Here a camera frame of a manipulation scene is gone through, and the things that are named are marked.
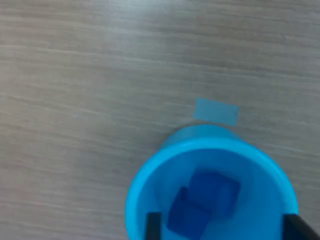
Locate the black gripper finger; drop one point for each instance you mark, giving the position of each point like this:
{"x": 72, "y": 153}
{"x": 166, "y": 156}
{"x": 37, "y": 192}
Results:
{"x": 297, "y": 228}
{"x": 153, "y": 227}

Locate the blue cube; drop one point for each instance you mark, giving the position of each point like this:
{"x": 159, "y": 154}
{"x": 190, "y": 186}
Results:
{"x": 217, "y": 190}
{"x": 186, "y": 217}

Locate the blue plastic cup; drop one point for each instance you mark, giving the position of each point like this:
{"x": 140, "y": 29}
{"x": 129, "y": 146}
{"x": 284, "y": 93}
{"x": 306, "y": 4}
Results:
{"x": 262, "y": 175}

